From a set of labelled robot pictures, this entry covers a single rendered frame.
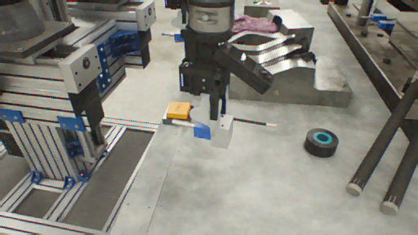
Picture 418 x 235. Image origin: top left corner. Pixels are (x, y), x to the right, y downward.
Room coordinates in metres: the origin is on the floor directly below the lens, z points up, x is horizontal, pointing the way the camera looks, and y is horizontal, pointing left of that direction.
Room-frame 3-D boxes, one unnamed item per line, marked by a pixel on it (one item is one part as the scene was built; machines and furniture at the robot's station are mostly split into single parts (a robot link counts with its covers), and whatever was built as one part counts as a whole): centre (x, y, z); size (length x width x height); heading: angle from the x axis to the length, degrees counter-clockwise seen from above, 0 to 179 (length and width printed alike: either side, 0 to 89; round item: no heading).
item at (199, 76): (0.48, 0.00, 1.09); 0.09 x 0.08 x 0.12; 73
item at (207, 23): (0.47, 0.00, 1.17); 0.08 x 0.08 x 0.05
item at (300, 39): (0.91, -0.20, 0.92); 0.35 x 0.16 x 0.09; 82
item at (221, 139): (0.48, 0.02, 0.93); 0.13 x 0.05 x 0.05; 73
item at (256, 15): (1.70, -0.31, 0.84); 0.20 x 0.15 x 0.07; 82
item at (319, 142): (0.55, -0.30, 0.82); 0.08 x 0.08 x 0.04
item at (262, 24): (1.26, -0.18, 0.90); 0.26 x 0.18 x 0.08; 99
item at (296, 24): (1.27, -0.18, 0.86); 0.50 x 0.26 x 0.11; 99
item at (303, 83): (0.90, -0.21, 0.87); 0.50 x 0.26 x 0.14; 82
